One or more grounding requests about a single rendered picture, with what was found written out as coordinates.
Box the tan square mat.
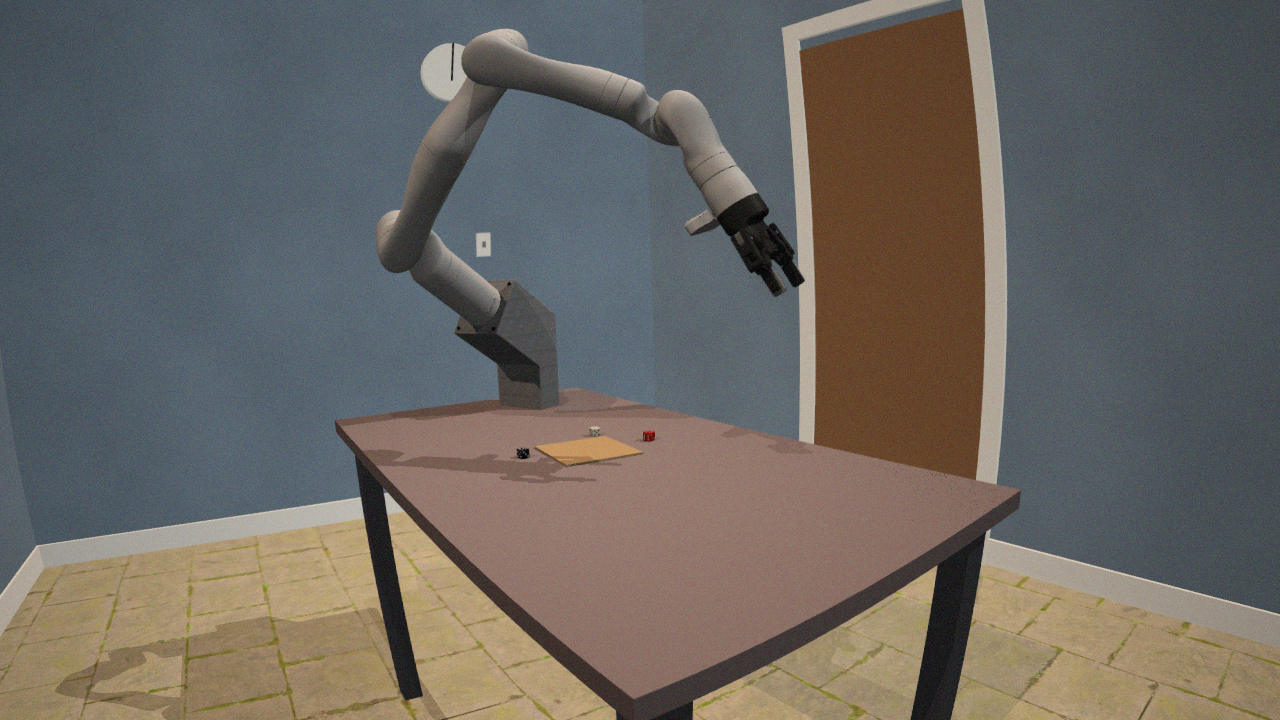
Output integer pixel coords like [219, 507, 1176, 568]
[535, 436, 643, 468]

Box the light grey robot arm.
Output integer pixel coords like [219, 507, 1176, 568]
[376, 29, 758, 325]

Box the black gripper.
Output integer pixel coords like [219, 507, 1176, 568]
[717, 193, 805, 297]

